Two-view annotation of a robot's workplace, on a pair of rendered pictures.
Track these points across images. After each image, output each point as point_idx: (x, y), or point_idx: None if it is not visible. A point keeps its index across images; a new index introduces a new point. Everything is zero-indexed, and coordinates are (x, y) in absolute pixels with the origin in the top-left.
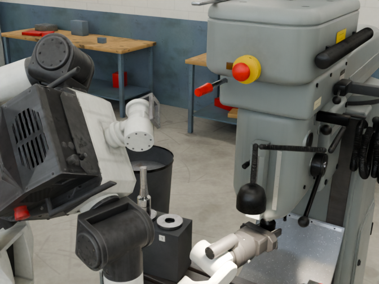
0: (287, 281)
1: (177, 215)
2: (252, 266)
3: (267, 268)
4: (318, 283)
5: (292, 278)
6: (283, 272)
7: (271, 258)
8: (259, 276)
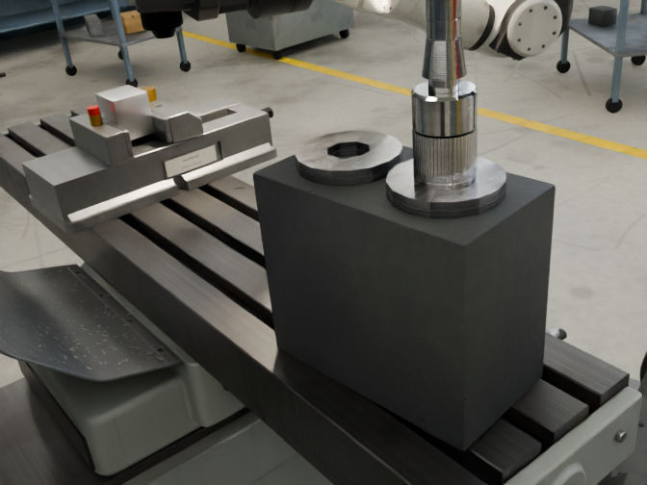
0: (33, 311)
1: (305, 163)
2: (71, 362)
3: (42, 336)
4: (48, 177)
5: (16, 302)
6: (19, 313)
7: (11, 325)
8: (81, 349)
